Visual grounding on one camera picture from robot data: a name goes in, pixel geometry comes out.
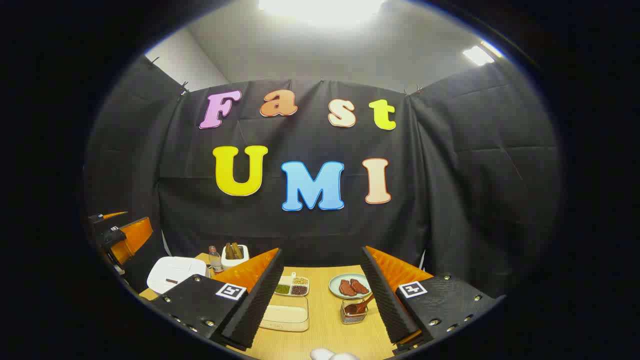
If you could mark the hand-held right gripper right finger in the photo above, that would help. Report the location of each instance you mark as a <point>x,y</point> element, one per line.
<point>385,300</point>

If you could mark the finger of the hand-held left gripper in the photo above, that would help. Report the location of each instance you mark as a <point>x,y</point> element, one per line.
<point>131,239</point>
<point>112,215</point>

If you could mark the pale green plate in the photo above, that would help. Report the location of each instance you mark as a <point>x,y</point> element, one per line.
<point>336,285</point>

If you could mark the black backdrop cloth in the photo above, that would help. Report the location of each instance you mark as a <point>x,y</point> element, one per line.
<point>450,200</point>

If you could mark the white rice cooker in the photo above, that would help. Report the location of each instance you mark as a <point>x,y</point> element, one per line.
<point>172,274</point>

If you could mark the brown wooden spoon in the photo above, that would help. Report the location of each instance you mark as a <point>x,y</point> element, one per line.
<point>361,305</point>

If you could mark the white divided bean tray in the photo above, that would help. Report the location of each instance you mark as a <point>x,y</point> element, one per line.
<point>291,286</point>

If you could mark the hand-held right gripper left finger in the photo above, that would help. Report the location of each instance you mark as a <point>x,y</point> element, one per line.
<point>252,305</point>

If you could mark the red-brown sausage piece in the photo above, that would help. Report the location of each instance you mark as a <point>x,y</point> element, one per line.
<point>346,288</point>
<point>360,286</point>

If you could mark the ceiling light panel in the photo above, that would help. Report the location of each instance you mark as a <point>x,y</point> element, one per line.
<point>478,55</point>
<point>322,7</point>

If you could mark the brown toast slice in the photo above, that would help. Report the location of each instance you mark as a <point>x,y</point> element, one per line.
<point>229,251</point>
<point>238,250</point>

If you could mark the white toaster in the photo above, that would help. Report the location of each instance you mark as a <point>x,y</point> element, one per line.
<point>235,263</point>

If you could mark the clear plastic water bottle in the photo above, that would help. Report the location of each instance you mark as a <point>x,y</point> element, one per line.
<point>215,261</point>

